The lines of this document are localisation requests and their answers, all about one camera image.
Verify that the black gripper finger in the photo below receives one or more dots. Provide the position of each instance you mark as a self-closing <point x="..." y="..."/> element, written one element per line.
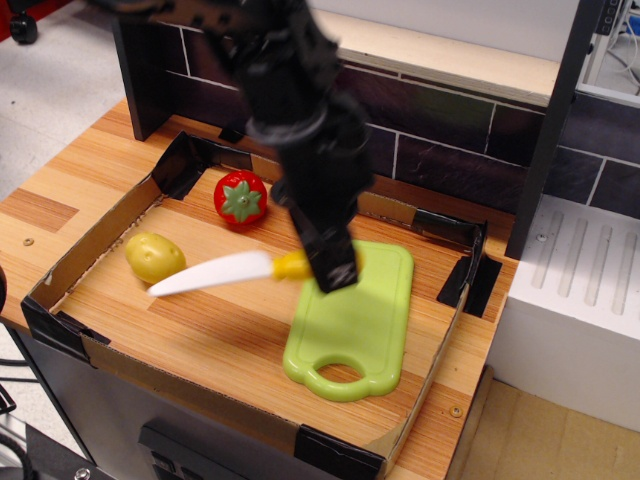
<point x="332" y="258"/>

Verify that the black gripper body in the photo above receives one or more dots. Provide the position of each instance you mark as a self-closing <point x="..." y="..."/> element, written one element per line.
<point x="326" y="166"/>

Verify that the white toy knife yellow handle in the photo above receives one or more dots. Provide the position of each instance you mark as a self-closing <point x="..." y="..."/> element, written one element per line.
<point x="237" y="267"/>

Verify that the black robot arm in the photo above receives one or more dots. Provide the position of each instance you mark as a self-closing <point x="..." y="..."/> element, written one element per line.
<point x="285" y="67"/>

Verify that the green plastic cutting board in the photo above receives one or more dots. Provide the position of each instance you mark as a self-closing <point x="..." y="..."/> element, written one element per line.
<point x="349" y="344"/>

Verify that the white ribbed drain board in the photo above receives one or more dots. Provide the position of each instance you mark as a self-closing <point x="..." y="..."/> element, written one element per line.
<point x="569" y="332"/>

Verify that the red toy tomato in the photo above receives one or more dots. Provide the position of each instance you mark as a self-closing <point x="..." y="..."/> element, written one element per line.
<point x="240" y="197"/>

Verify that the wooden shelf with dark posts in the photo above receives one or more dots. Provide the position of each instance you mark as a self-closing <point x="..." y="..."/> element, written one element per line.
<point x="459" y="121"/>

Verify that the yellow toy potato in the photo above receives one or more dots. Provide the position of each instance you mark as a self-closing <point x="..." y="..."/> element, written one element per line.
<point x="153" y="258"/>

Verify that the black box under table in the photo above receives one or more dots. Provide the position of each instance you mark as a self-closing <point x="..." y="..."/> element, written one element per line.
<point x="200" y="450"/>

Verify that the black chair caster wheel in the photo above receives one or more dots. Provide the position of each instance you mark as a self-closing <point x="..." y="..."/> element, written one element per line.
<point x="22" y="26"/>

